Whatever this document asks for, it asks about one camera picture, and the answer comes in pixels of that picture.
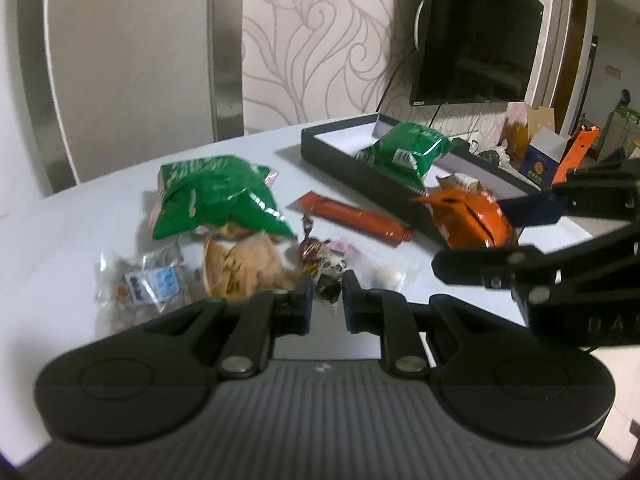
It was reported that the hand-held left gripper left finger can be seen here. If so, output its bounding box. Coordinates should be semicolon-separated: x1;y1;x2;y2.
132;275;315;380

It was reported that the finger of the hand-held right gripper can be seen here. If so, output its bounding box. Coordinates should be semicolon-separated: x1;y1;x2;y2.
431;244;563;292
497;159;640;228

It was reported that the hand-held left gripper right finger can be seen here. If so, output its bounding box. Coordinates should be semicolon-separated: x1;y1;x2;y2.
341;270;527;377

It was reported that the orange snack packet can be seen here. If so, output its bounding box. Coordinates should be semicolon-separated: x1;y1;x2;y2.
411;186;517;251

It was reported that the small green snack bag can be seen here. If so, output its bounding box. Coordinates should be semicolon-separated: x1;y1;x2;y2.
356;122;454;193

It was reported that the large green snack bag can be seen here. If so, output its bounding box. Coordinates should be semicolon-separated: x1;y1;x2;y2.
151;155;297;242

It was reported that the black shallow box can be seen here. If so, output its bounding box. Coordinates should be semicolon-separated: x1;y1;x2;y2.
300;112;542;246

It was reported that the clear packet of seeds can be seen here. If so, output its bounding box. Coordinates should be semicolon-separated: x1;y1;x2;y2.
94;242;202;337

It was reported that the small black-white candy packet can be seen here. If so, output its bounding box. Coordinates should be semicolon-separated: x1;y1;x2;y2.
315;240;358;306

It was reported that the blue and white carton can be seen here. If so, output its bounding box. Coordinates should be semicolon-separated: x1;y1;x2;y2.
518;126;572;187

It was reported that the clear packet with white ball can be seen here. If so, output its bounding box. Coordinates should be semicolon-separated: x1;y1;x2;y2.
357;255;408;293

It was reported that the brown twisted-wrapper candy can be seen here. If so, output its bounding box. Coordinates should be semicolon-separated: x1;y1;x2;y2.
298;214;327;277

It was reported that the beige crinkled snack packet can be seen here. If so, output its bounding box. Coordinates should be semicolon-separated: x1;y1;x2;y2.
201;232;302;305

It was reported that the orange carton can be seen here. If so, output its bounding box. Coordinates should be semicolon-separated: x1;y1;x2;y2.
551;125;601;185

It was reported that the brown cardboard box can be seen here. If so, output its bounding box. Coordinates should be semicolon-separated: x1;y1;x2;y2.
502;101;557;162

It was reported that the red-orange stick packet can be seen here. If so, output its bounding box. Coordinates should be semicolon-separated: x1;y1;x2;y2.
291;190;414;249

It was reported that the brown door frame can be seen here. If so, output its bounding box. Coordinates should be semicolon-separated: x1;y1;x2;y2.
552;0;597;137

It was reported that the black wall television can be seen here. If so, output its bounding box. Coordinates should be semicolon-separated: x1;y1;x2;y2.
409;0;546;107

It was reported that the black television cable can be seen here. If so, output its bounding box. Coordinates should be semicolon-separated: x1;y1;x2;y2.
376;47;418;116

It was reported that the white chair with grey frame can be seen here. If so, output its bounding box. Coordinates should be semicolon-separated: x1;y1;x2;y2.
19;0;246;196

